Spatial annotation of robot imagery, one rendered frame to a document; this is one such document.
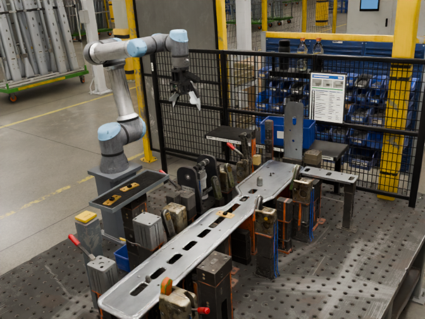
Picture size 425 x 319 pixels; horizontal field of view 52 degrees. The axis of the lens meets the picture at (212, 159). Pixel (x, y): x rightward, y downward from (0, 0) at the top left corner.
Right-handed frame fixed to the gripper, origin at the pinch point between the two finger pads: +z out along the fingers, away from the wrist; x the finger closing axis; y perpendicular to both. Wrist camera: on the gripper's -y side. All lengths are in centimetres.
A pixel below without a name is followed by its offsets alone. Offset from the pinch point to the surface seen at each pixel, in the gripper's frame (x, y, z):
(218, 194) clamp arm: 13.1, -2.3, 42.6
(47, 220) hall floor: -210, -47, 144
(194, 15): -131, -192, -24
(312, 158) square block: 39, -59, 40
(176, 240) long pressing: 18, 38, 44
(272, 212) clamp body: 46, 6, 40
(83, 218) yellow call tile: -8, 62, 28
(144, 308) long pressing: 33, 75, 44
